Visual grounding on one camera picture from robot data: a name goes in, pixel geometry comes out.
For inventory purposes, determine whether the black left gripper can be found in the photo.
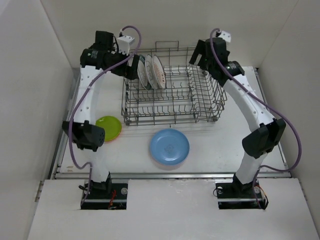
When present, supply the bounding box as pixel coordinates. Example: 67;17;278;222
107;47;139;80

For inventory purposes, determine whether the blue plate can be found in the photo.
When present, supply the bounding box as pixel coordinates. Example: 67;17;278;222
149;128;190;167

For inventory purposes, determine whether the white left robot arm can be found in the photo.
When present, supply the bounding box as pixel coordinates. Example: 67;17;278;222
62;30;139;201

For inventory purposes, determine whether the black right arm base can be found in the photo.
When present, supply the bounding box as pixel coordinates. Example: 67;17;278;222
213;180;269;210

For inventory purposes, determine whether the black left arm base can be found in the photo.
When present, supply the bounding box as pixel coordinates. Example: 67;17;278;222
78;182;128;210

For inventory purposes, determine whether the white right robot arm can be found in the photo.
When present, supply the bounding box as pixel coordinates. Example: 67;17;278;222
189;37;286;197

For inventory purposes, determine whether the white plate with green rim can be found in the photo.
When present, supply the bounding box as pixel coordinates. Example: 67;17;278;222
137;55;152;90

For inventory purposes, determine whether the white blue-rimmed plate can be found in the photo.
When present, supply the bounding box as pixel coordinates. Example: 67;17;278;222
144;54;158;90

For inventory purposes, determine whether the patterned white plate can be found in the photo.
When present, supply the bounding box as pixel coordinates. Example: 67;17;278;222
152;55;166;90

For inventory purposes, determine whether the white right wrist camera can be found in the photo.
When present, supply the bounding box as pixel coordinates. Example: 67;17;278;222
215;30;232;43

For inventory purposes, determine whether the grey wire dish rack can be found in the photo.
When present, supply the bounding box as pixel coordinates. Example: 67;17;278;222
121;40;227;126

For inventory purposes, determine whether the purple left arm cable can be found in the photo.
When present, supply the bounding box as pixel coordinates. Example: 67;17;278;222
67;24;143;208

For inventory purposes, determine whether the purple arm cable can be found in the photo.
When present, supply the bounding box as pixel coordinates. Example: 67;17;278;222
209;27;303;210
67;24;143;208

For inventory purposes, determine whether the front aluminium rail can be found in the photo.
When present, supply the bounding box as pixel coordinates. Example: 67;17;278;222
52;170;292;181

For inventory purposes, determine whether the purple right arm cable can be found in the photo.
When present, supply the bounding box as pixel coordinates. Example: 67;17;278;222
209;27;303;210

